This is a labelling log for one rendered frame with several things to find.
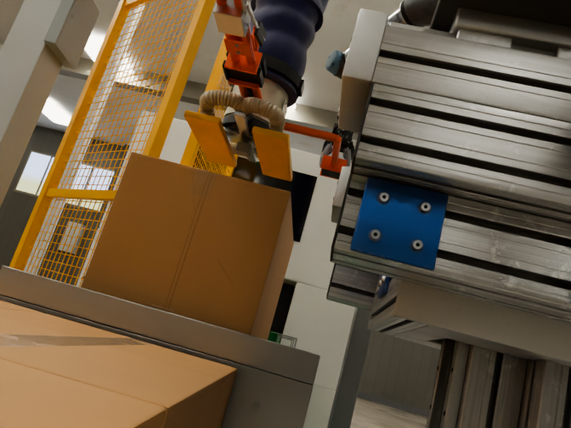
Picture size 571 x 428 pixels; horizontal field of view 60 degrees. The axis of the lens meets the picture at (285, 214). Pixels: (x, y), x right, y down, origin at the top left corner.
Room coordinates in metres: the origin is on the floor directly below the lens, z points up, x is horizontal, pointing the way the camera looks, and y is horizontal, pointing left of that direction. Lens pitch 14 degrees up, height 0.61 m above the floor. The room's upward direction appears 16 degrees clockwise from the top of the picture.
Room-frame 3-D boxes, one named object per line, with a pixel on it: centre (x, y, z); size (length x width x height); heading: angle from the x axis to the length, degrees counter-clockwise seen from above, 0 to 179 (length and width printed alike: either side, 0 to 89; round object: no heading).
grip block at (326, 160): (1.66, -0.12, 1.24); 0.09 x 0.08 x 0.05; 84
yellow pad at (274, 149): (1.38, 0.08, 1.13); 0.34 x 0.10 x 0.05; 174
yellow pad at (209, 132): (1.40, 0.27, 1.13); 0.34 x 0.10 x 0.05; 174
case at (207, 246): (1.43, 0.17, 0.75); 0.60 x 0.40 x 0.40; 174
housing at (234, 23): (0.93, 0.22, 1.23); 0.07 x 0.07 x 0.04; 84
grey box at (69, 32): (1.88, 1.06, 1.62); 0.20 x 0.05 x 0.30; 176
